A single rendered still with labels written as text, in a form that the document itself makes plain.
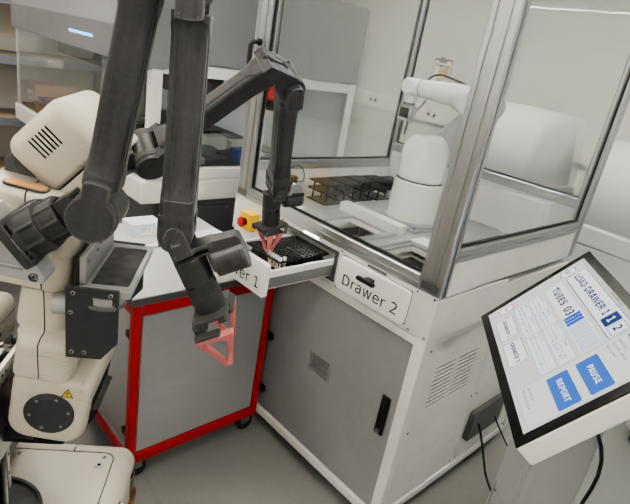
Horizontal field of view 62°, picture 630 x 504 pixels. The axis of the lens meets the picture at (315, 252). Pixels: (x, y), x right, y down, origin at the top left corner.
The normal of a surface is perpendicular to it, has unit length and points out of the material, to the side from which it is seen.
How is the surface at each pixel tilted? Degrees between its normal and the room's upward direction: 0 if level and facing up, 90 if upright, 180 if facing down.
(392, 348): 90
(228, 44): 90
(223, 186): 90
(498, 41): 90
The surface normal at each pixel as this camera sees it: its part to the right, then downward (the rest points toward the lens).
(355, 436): -0.73, 0.13
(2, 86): 0.58, 0.38
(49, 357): 0.11, 0.37
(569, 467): -0.18, 0.33
